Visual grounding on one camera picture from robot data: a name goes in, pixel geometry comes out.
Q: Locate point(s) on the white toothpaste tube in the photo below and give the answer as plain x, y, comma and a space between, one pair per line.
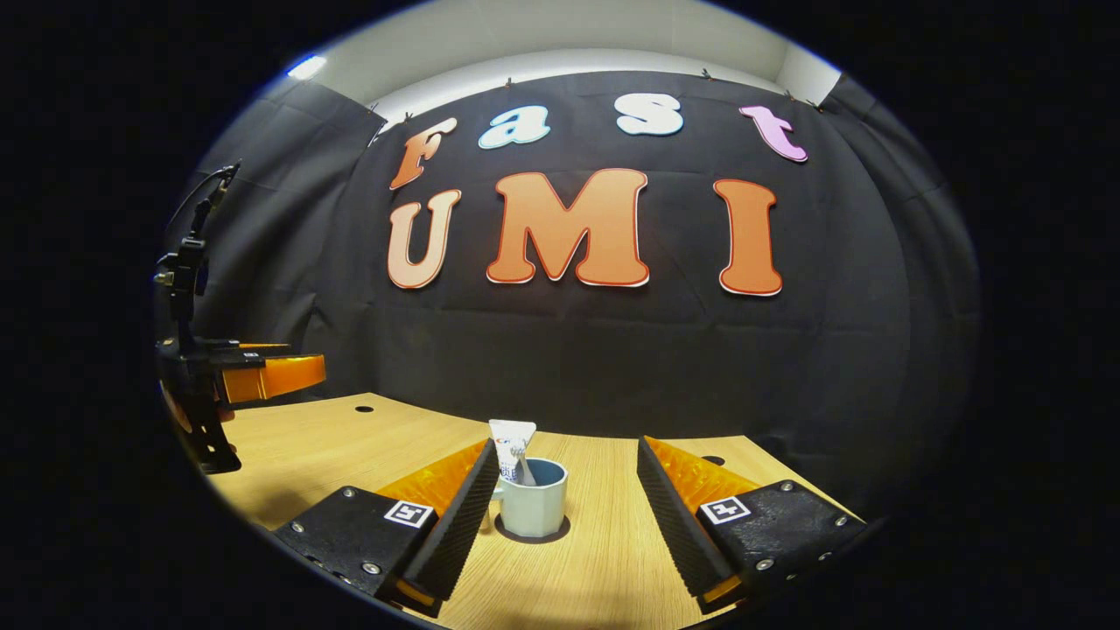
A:
512, 433

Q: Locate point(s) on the wooden desktop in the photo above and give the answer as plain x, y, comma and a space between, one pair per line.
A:
595, 542

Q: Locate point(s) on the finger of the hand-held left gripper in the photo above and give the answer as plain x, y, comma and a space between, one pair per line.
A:
280, 374
249, 347

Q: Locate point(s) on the white toothbrush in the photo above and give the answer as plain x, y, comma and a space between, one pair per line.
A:
526, 472

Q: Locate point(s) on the black backdrop cloth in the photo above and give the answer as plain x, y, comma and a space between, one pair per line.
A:
569, 350

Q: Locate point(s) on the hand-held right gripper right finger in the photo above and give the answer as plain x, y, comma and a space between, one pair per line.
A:
674, 521

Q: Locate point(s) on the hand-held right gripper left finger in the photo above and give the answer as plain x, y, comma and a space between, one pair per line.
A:
459, 525

